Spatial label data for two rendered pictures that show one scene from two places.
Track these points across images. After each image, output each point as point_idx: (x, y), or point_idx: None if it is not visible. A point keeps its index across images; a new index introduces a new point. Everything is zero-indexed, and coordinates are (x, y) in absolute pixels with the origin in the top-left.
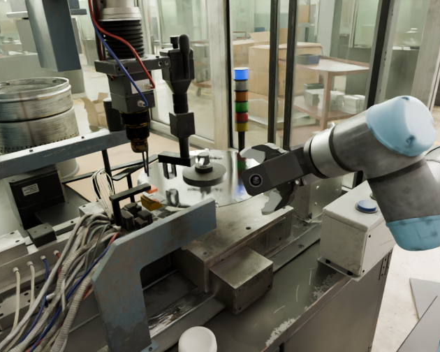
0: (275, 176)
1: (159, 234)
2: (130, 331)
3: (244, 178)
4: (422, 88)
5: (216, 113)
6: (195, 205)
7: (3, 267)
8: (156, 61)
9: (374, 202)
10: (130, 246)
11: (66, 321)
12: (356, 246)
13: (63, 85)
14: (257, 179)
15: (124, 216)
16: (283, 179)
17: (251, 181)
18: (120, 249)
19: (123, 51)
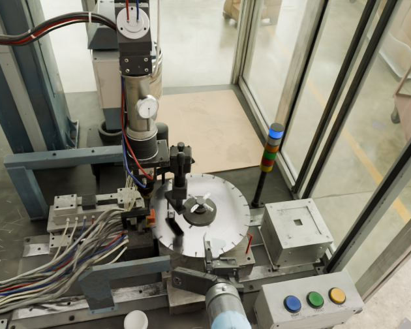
0: (189, 285)
1: (122, 269)
2: (100, 299)
3: (172, 275)
4: (399, 246)
5: (277, 117)
6: (154, 259)
7: (61, 216)
8: (158, 163)
9: (303, 303)
10: (102, 271)
11: (67, 282)
12: (267, 324)
13: (152, 63)
14: (177, 281)
15: (130, 222)
16: (193, 290)
17: (175, 280)
18: (95, 272)
19: (135, 153)
